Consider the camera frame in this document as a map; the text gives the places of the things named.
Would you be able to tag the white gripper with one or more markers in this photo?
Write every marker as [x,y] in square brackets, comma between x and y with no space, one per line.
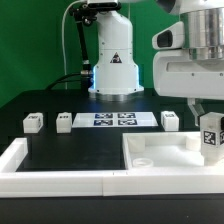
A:
[176,75]

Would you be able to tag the white square tabletop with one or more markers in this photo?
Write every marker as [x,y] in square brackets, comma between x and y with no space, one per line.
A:
[165,150]

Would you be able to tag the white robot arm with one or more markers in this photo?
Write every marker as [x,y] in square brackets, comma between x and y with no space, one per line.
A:
[116,75]

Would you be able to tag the white marker sheet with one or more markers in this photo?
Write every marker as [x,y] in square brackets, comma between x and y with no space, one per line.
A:
[115,119]

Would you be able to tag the white U-shaped fence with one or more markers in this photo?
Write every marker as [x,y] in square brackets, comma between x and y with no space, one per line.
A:
[151,181]

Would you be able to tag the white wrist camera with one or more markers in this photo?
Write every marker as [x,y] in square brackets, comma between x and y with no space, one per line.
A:
[172,37]

